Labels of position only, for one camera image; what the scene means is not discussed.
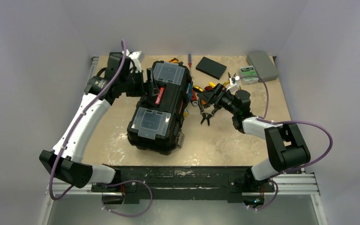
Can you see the black handled pliers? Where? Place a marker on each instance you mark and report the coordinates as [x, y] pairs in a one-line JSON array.
[[207, 116]]

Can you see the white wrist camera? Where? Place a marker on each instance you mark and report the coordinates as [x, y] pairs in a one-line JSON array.
[[136, 57], [234, 84]]

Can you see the red handled adjustable wrench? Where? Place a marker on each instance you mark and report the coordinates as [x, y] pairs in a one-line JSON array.
[[194, 100]]

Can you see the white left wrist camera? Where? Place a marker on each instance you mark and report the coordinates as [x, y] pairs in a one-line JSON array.
[[136, 57]]

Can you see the black plastic toolbox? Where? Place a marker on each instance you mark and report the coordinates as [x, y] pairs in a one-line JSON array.
[[158, 127]]

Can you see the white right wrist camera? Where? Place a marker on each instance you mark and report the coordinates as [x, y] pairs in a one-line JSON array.
[[234, 84]]

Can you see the black flat box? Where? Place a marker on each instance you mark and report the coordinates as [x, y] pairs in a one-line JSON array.
[[210, 67]]

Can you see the grey plastic case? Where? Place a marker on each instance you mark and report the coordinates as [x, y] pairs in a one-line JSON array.
[[263, 65]]

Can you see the yellow handled screwdriver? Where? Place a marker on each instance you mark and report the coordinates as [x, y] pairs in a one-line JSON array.
[[212, 84]]

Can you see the yellow handled pliers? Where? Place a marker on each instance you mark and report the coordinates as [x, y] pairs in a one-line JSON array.
[[230, 77]]

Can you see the aluminium rail frame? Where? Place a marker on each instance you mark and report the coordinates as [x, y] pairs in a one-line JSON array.
[[291, 199]]

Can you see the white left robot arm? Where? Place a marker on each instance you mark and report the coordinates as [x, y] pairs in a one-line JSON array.
[[123, 74]]

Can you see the red blue screwdriver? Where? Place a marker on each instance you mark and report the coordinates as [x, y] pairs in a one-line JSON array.
[[190, 64]]

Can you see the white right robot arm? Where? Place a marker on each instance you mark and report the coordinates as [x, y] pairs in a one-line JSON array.
[[285, 144]]

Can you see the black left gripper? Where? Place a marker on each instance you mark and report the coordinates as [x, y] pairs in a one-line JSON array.
[[139, 92]]

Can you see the yellow utility knife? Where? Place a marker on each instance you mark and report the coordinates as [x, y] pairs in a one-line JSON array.
[[173, 60]]

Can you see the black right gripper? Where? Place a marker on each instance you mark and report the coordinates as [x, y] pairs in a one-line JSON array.
[[215, 96]]

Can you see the black orange hex key holder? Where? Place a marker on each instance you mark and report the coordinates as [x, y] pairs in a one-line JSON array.
[[202, 105]]

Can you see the green labelled clear box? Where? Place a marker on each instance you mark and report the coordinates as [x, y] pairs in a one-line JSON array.
[[248, 75]]

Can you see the black yellow stubby screwdriver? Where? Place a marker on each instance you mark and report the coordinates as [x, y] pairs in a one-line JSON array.
[[197, 89]]

